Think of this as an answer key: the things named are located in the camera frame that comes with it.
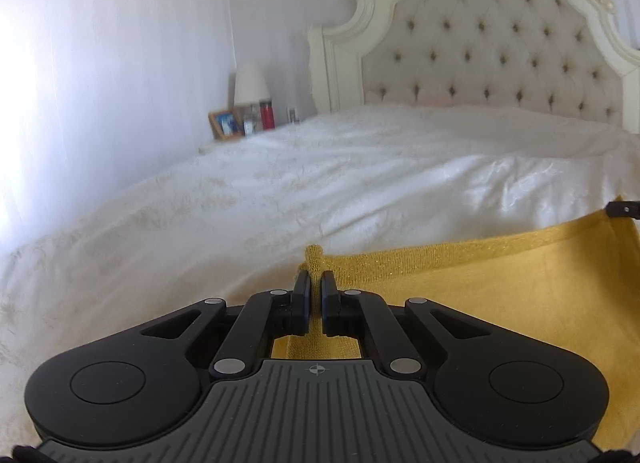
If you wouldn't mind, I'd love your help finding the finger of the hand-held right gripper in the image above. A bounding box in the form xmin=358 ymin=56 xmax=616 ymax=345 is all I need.
xmin=604 ymin=200 xmax=640 ymax=222

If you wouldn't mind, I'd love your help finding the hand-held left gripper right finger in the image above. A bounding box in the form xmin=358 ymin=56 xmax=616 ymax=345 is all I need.
xmin=321 ymin=271 xmax=493 ymax=379

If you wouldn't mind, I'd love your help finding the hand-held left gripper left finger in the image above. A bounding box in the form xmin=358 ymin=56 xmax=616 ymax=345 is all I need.
xmin=140 ymin=271 xmax=312 ymax=379

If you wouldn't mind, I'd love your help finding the yellow towel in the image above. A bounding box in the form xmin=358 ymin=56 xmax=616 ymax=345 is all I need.
xmin=272 ymin=197 xmax=640 ymax=459

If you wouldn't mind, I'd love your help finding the white floral bedspread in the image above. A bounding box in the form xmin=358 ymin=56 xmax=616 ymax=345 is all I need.
xmin=0 ymin=103 xmax=640 ymax=449

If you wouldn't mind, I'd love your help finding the white nightstand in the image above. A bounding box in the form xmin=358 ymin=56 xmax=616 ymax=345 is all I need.
xmin=198 ymin=136 xmax=251 ymax=155

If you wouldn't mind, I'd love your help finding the cream tufted headboard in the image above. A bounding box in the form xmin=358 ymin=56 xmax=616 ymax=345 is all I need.
xmin=306 ymin=0 xmax=640 ymax=135

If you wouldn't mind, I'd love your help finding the white table lamp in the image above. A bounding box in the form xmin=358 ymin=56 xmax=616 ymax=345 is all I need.
xmin=234 ymin=62 xmax=271 ymax=107

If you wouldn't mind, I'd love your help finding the white sheer curtain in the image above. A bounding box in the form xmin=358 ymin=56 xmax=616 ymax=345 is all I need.
xmin=0 ymin=0 xmax=236 ymax=254

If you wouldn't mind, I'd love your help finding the wooden picture frame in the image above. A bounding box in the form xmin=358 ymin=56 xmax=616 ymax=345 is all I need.
xmin=208 ymin=109 xmax=244 ymax=141

